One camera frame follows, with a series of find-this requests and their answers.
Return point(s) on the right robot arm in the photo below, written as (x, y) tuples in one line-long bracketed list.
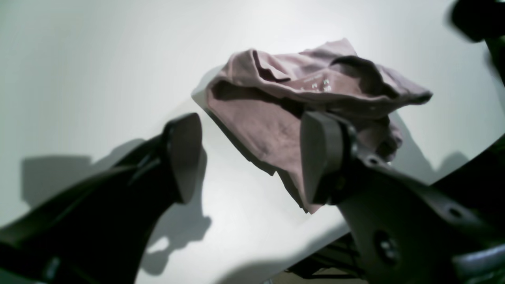
[(483, 20)]

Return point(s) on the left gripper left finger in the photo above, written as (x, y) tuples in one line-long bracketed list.
[(96, 231)]

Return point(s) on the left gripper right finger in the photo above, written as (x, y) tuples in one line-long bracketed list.
[(405, 232)]

